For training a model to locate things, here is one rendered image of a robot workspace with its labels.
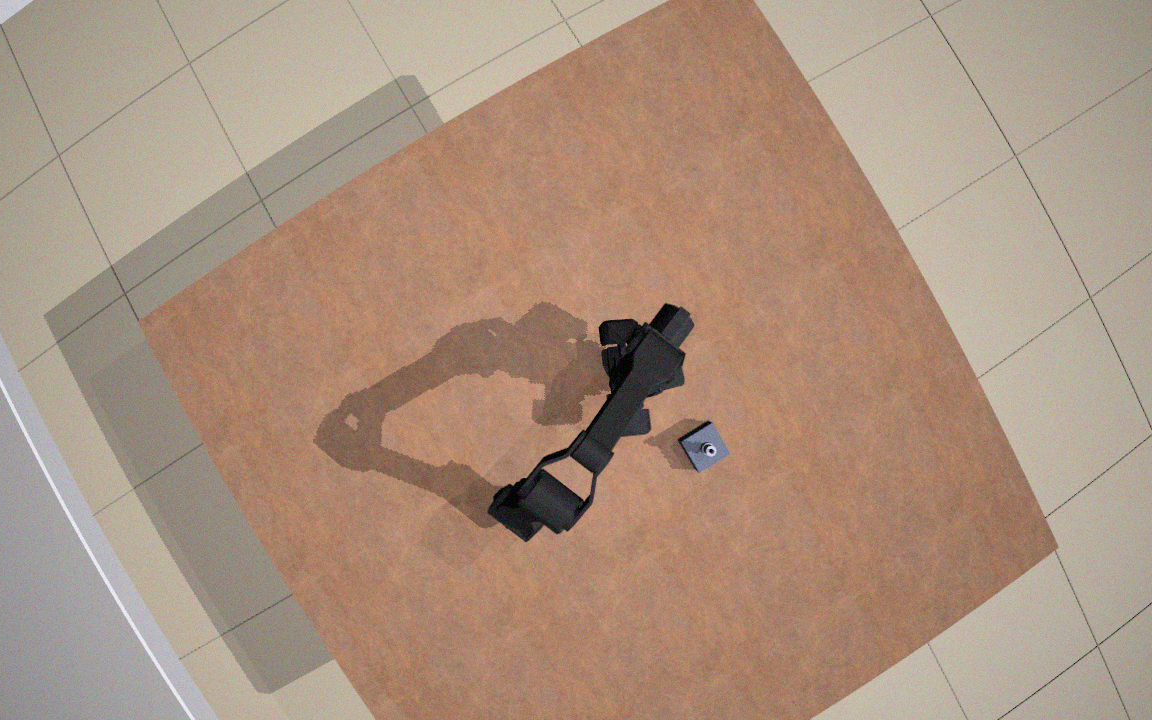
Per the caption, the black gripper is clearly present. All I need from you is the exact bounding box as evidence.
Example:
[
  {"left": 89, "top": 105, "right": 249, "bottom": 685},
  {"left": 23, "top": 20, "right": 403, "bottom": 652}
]
[{"left": 599, "top": 319, "right": 652, "bottom": 437}]

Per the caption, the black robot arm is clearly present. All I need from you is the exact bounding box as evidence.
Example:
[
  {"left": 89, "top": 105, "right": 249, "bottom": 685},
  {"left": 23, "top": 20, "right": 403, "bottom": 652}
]
[{"left": 486, "top": 303, "right": 695, "bottom": 541}]

